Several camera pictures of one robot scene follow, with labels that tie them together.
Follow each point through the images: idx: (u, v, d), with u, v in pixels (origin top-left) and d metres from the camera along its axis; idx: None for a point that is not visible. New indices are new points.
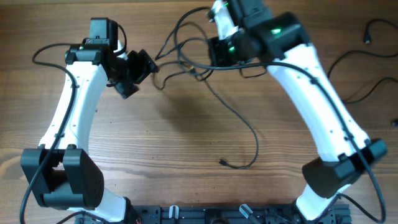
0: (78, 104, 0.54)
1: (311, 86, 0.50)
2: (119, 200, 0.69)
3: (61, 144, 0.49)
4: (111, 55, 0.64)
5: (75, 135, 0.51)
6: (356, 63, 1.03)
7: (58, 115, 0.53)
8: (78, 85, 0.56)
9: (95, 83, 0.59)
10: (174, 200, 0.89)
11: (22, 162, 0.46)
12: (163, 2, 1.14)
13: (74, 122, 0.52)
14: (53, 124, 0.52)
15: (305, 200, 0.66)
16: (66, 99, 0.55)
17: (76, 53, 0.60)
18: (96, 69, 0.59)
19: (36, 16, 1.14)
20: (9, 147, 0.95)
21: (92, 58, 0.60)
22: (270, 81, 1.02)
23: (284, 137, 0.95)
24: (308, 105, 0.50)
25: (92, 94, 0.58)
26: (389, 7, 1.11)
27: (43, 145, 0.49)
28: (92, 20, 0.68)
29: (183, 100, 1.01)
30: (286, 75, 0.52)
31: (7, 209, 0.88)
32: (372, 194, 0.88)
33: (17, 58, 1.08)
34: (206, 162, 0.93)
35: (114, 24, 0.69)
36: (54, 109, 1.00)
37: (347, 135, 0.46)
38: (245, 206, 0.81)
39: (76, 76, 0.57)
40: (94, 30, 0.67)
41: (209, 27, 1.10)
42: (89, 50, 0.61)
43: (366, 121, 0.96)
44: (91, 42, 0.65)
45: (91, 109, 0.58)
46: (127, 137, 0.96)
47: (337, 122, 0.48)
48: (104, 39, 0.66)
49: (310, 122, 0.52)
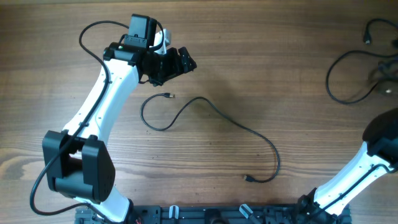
0: (107, 98, 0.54)
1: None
2: (124, 201, 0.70)
3: (84, 133, 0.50)
4: (147, 58, 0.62)
5: (99, 127, 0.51)
6: (356, 63, 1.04)
7: (87, 104, 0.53)
8: (111, 81, 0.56)
9: (125, 84, 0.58)
10: (174, 200, 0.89)
11: (43, 143, 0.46)
12: (163, 2, 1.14)
13: (100, 115, 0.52)
14: (79, 112, 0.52)
15: (333, 180, 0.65)
16: (97, 91, 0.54)
17: (114, 51, 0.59)
18: (131, 70, 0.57)
19: (36, 15, 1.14)
20: (9, 147, 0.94)
21: (129, 58, 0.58)
22: (270, 81, 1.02)
23: (284, 137, 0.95)
24: None
25: (123, 91, 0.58)
26: (389, 7, 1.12)
27: (67, 131, 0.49)
28: (133, 15, 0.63)
29: (184, 99, 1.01)
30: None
31: (7, 209, 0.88)
32: (372, 194, 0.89)
33: (17, 57, 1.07)
34: (206, 162, 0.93)
35: (155, 22, 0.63)
36: (54, 109, 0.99)
37: None
38: (245, 206, 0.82)
39: (111, 71, 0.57)
40: (134, 27, 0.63)
41: (209, 26, 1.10)
42: (127, 51, 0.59)
43: (366, 121, 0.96)
44: (129, 40, 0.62)
45: (119, 106, 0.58)
46: (127, 137, 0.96)
47: None
48: (142, 39, 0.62)
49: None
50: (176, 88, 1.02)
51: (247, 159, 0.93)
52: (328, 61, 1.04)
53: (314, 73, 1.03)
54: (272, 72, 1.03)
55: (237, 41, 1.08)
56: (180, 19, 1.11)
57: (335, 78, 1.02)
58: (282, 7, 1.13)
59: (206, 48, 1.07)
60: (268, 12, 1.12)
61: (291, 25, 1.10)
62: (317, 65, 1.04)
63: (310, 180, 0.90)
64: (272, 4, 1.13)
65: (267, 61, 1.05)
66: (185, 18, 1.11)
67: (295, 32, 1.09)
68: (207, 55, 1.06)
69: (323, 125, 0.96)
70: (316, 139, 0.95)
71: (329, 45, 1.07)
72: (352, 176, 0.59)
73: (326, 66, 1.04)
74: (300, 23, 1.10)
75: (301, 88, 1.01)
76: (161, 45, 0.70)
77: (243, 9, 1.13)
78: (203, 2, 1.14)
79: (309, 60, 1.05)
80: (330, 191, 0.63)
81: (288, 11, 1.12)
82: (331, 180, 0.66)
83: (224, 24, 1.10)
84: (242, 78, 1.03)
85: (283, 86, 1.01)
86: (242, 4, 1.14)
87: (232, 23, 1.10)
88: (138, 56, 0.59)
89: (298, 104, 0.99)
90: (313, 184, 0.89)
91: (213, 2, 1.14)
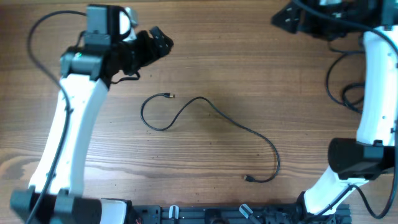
0: (70, 134, 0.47)
1: (394, 71, 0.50)
2: (117, 206, 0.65)
3: (52, 186, 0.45)
4: (113, 62, 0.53)
5: (68, 174, 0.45)
6: (356, 63, 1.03)
7: (50, 149, 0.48)
8: (72, 107, 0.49)
9: (92, 103, 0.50)
10: (174, 200, 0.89)
11: (11, 205, 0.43)
12: (163, 2, 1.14)
13: (67, 159, 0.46)
14: (44, 160, 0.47)
15: (316, 188, 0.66)
16: (60, 127, 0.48)
17: (71, 63, 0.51)
18: (95, 86, 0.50)
19: (37, 15, 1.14)
20: (9, 147, 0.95)
21: (92, 65, 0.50)
22: (270, 80, 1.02)
23: (284, 137, 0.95)
24: (379, 82, 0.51)
25: (92, 115, 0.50)
26: None
27: (33, 188, 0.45)
28: (89, 5, 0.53)
29: (184, 99, 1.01)
30: (379, 46, 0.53)
31: (7, 209, 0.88)
32: (372, 194, 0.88)
33: (17, 58, 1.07)
34: (206, 162, 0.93)
35: (117, 10, 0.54)
36: (54, 109, 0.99)
37: (394, 128, 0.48)
38: (245, 206, 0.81)
39: (71, 95, 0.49)
40: (92, 21, 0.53)
41: (209, 26, 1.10)
42: (89, 56, 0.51)
43: None
44: (89, 37, 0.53)
45: (90, 131, 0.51)
46: (127, 137, 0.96)
47: (395, 111, 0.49)
48: (104, 36, 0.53)
49: (370, 100, 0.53)
50: (176, 89, 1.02)
51: (247, 159, 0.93)
52: (328, 61, 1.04)
53: (314, 73, 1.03)
54: (272, 72, 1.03)
55: (237, 41, 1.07)
56: (180, 19, 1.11)
57: (335, 77, 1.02)
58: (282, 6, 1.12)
59: (206, 48, 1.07)
60: (268, 12, 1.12)
61: None
62: (317, 64, 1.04)
63: (310, 180, 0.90)
64: (272, 4, 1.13)
65: (267, 61, 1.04)
66: (185, 18, 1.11)
67: None
68: (207, 55, 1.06)
69: (323, 125, 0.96)
70: (316, 139, 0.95)
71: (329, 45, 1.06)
72: (333, 192, 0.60)
73: (326, 66, 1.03)
74: None
75: (301, 88, 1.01)
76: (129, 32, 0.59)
77: (243, 9, 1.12)
78: (203, 2, 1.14)
79: (309, 60, 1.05)
80: (319, 202, 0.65)
81: None
82: (315, 186, 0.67)
83: (224, 24, 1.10)
84: (242, 78, 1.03)
85: (283, 86, 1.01)
86: (242, 4, 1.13)
87: (233, 23, 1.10)
88: (100, 63, 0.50)
89: (298, 104, 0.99)
90: (313, 184, 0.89)
91: (213, 2, 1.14)
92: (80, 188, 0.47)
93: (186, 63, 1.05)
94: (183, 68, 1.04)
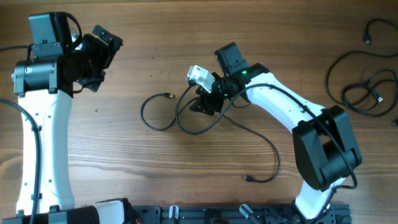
0: (45, 152, 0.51)
1: (272, 91, 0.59)
2: (117, 208, 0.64)
3: (41, 207, 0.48)
4: (69, 68, 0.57)
5: (53, 193, 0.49)
6: (356, 63, 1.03)
7: (28, 172, 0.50)
8: (40, 126, 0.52)
9: (59, 117, 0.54)
10: (174, 200, 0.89)
11: None
12: (164, 2, 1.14)
13: (49, 178, 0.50)
14: (25, 183, 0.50)
15: (303, 195, 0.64)
16: (32, 145, 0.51)
17: (25, 79, 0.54)
18: (55, 99, 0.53)
19: None
20: (8, 147, 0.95)
21: (46, 72, 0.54)
22: None
23: (284, 137, 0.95)
24: (273, 106, 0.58)
25: (61, 128, 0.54)
26: (389, 7, 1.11)
27: (22, 212, 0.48)
28: (30, 17, 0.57)
29: (184, 100, 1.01)
30: (253, 93, 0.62)
31: (7, 209, 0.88)
32: (372, 194, 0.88)
33: (16, 57, 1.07)
34: (206, 162, 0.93)
35: (61, 17, 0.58)
36: None
37: (302, 109, 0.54)
38: (245, 206, 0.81)
39: (35, 114, 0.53)
40: (38, 33, 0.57)
41: (209, 26, 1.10)
42: (42, 65, 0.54)
43: (366, 121, 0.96)
44: (38, 49, 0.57)
45: (65, 145, 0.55)
46: (127, 137, 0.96)
47: (295, 105, 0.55)
48: (53, 43, 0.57)
49: (279, 117, 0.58)
50: (175, 89, 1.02)
51: (247, 159, 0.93)
52: (328, 60, 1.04)
53: (314, 73, 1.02)
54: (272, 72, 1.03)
55: (237, 41, 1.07)
56: (180, 19, 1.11)
57: (335, 77, 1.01)
58: (282, 7, 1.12)
59: (206, 48, 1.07)
60: (268, 12, 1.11)
61: (291, 25, 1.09)
62: (317, 64, 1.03)
63: None
64: (272, 4, 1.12)
65: (267, 61, 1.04)
66: (185, 18, 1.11)
67: (295, 32, 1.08)
68: (207, 55, 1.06)
69: None
70: None
71: (329, 45, 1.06)
72: (321, 198, 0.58)
73: (326, 66, 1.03)
74: (301, 23, 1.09)
75: (301, 88, 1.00)
76: (80, 39, 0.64)
77: (243, 9, 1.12)
78: (203, 2, 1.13)
79: (309, 60, 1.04)
80: (314, 210, 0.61)
81: (289, 11, 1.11)
82: (303, 193, 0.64)
83: (224, 24, 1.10)
84: None
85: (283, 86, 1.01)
86: (242, 4, 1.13)
87: (234, 23, 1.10)
88: (54, 69, 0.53)
89: None
90: None
91: (213, 2, 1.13)
92: (70, 201, 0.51)
93: (186, 63, 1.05)
94: (183, 68, 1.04)
